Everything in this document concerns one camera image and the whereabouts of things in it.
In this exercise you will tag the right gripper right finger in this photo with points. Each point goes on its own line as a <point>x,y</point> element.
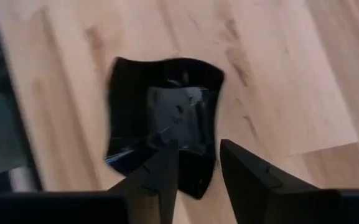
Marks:
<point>275,205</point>

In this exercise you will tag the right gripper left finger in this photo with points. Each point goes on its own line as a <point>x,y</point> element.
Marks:
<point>148,199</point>

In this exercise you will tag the black wavy square plate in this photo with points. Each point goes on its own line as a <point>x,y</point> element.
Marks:
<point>166,109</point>

